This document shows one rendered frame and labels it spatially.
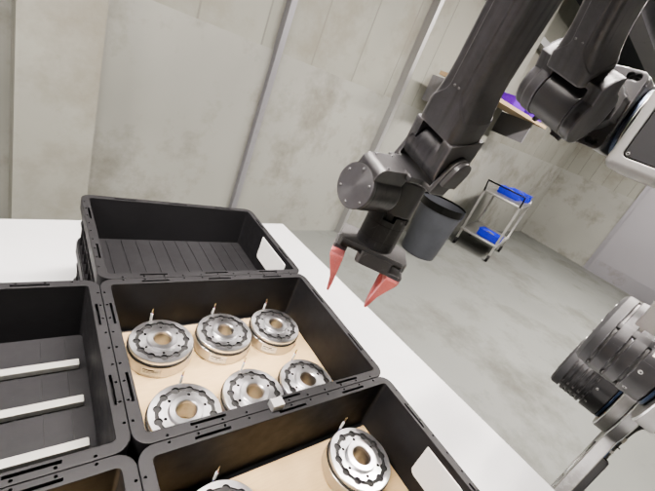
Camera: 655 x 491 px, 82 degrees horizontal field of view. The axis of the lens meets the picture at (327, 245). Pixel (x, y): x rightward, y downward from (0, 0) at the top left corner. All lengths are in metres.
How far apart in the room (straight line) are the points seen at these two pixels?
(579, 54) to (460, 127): 0.19
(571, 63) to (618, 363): 0.47
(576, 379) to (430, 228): 2.77
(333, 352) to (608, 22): 0.63
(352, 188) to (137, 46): 1.97
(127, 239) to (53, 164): 1.28
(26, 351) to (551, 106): 0.83
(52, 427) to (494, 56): 0.67
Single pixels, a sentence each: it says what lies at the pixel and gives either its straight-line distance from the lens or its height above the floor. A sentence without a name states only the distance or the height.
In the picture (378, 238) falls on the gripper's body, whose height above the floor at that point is 1.17.
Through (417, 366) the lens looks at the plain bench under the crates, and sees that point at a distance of 1.18.
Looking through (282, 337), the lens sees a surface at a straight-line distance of 0.77.
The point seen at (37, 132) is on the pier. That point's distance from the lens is 2.19.
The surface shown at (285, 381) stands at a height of 0.86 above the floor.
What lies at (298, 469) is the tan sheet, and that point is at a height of 0.83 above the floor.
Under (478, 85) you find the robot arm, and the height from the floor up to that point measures 1.39.
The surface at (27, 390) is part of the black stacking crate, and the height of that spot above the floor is 0.83.
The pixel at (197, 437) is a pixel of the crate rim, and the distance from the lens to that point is 0.53.
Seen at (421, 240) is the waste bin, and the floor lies 0.19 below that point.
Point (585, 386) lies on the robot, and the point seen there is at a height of 0.87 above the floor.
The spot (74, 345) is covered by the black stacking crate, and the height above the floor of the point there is 0.83.
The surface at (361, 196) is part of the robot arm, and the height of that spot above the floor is 1.23.
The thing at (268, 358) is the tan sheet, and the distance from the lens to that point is 0.76.
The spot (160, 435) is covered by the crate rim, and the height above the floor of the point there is 0.93.
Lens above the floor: 1.35
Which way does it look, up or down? 24 degrees down
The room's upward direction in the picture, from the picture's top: 23 degrees clockwise
